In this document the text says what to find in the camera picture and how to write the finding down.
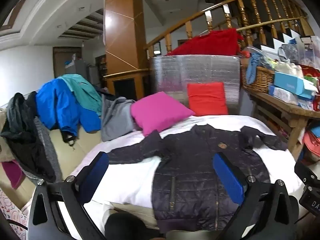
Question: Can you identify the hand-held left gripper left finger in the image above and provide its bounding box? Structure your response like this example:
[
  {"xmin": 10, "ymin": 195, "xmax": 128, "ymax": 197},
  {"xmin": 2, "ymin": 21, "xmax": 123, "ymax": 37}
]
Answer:
[{"xmin": 27, "ymin": 152, "xmax": 110, "ymax": 240}]

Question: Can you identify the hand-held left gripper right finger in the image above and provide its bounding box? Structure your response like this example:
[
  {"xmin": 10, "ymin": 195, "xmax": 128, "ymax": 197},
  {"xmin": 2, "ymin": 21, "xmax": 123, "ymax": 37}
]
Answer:
[{"xmin": 212, "ymin": 152, "xmax": 299, "ymax": 240}]

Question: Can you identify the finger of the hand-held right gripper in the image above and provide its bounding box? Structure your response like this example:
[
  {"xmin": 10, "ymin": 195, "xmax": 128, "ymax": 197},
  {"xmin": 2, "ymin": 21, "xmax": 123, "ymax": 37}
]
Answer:
[{"xmin": 294, "ymin": 161, "xmax": 317, "ymax": 187}]

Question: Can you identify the dark quilted jacket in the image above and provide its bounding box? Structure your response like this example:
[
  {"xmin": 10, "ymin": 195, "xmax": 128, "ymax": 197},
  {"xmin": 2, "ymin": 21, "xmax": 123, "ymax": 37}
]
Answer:
[{"xmin": 106, "ymin": 124, "xmax": 288, "ymax": 233}]

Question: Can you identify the beige sofa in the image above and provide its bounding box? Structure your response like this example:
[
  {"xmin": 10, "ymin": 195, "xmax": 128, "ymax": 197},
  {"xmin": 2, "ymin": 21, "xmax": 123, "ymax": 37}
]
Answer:
[{"xmin": 0, "ymin": 107, "xmax": 105, "ymax": 207}]

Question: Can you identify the red bag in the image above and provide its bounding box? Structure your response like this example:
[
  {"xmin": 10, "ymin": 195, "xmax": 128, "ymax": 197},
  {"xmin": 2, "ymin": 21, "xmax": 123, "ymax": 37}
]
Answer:
[{"xmin": 303, "ymin": 130, "xmax": 320, "ymax": 163}]

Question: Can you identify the white blanket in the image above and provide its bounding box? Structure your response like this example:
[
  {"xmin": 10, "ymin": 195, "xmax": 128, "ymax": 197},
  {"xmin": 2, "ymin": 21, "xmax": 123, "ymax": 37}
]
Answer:
[{"xmin": 71, "ymin": 115, "xmax": 304, "ymax": 240}]

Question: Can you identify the grey checked garment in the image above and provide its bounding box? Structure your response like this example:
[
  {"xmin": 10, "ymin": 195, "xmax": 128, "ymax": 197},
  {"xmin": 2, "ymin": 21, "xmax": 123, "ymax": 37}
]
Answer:
[{"xmin": 22, "ymin": 117, "xmax": 63, "ymax": 183}]

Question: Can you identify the wooden table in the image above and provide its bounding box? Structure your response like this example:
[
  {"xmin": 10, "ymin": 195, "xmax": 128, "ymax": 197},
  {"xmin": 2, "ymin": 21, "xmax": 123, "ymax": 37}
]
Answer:
[{"xmin": 242, "ymin": 85, "xmax": 320, "ymax": 161}]

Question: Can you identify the blue jacket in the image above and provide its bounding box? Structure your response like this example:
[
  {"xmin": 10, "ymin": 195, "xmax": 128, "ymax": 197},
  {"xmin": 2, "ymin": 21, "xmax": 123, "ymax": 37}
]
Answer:
[{"xmin": 36, "ymin": 78, "xmax": 102, "ymax": 136}]

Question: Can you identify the teal jacket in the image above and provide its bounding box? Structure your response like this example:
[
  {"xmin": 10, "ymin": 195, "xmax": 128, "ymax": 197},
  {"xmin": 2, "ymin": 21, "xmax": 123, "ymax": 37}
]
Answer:
[{"xmin": 61, "ymin": 74, "xmax": 103, "ymax": 113}]

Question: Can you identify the black jacket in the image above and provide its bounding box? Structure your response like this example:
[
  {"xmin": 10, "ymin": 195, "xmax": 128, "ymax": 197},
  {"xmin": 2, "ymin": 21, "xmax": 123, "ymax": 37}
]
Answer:
[{"xmin": 1, "ymin": 92, "xmax": 57, "ymax": 183}]

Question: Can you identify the white and blue box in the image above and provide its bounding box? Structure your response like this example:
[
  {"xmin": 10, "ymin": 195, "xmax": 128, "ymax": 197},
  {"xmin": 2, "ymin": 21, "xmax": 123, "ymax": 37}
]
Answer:
[{"xmin": 269, "ymin": 85, "xmax": 300, "ymax": 106}]

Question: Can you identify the magenta cloth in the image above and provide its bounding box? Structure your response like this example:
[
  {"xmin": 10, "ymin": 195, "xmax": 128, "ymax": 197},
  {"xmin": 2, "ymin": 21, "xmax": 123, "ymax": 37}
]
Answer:
[{"xmin": 1, "ymin": 160, "xmax": 25, "ymax": 189}]

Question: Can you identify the red pillow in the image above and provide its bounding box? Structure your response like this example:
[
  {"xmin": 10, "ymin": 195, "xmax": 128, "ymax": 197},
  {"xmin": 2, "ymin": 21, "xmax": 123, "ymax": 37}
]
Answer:
[{"xmin": 187, "ymin": 82, "xmax": 228, "ymax": 116}]

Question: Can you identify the pink pillow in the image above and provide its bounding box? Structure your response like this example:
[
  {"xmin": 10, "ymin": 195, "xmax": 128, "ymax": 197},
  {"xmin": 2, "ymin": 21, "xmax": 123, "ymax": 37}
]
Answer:
[{"xmin": 130, "ymin": 92, "xmax": 196, "ymax": 137}]

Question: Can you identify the blue cardboard box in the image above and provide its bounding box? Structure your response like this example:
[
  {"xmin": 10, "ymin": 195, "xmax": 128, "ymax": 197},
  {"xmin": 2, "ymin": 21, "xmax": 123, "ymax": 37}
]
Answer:
[{"xmin": 274, "ymin": 71, "xmax": 318, "ymax": 99}]

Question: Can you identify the printed cloth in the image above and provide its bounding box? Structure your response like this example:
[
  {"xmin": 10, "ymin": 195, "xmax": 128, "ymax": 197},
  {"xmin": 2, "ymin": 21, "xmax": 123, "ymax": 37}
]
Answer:
[{"xmin": 0, "ymin": 187, "xmax": 28, "ymax": 232}]

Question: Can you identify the wicker basket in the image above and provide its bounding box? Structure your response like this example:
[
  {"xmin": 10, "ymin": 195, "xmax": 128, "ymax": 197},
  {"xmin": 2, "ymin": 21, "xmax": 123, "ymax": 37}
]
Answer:
[{"xmin": 241, "ymin": 65, "xmax": 276, "ymax": 94}]

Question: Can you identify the wooden door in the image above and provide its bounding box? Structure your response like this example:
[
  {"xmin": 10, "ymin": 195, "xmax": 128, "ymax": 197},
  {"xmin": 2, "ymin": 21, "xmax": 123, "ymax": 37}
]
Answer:
[{"xmin": 53, "ymin": 46, "xmax": 83, "ymax": 80}]

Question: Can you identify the blue cloth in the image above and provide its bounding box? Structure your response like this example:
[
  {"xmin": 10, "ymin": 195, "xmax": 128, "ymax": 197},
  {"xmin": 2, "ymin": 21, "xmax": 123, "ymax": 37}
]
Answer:
[{"xmin": 246, "ymin": 53, "xmax": 263, "ymax": 84}]

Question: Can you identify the silver foil mat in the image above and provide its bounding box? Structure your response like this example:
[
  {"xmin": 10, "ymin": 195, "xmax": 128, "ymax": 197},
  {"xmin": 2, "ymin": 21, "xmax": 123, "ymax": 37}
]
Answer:
[{"xmin": 149, "ymin": 54, "xmax": 242, "ymax": 115}]

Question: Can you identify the red cloth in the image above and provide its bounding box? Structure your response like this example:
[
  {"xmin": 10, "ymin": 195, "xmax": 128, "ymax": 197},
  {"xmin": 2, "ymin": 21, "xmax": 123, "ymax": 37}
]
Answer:
[{"xmin": 166, "ymin": 28, "xmax": 244, "ymax": 56}]

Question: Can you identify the wooden pillar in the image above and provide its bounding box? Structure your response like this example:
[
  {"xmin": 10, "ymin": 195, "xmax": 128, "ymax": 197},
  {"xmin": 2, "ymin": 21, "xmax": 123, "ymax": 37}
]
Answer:
[{"xmin": 103, "ymin": 0, "xmax": 150, "ymax": 101}]

